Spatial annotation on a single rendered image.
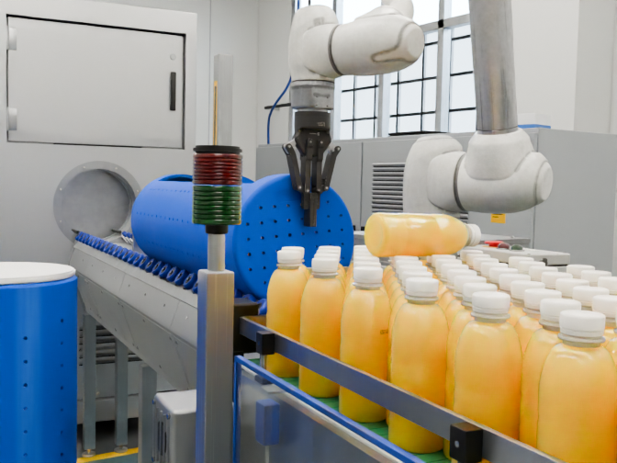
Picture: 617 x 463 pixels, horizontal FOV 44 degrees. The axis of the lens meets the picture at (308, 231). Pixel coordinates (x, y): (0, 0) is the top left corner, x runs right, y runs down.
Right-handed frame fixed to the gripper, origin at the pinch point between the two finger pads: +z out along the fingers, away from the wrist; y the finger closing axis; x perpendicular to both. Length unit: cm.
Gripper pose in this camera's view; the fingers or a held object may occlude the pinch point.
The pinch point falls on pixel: (310, 209)
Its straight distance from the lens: 158.2
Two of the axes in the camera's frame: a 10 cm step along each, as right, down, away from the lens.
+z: -0.2, 10.0, 0.6
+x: -4.5, -0.6, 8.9
